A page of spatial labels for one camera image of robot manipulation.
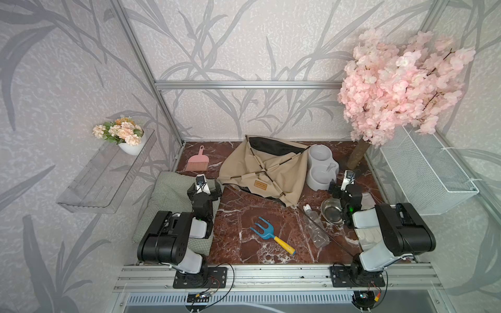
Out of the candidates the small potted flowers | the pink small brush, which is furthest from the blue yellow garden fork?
the small potted flowers

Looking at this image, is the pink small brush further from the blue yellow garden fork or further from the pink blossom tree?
the pink blossom tree

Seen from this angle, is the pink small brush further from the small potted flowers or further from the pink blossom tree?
the pink blossom tree

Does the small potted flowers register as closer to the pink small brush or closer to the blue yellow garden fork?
the pink small brush

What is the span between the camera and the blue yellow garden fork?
2.66 feet
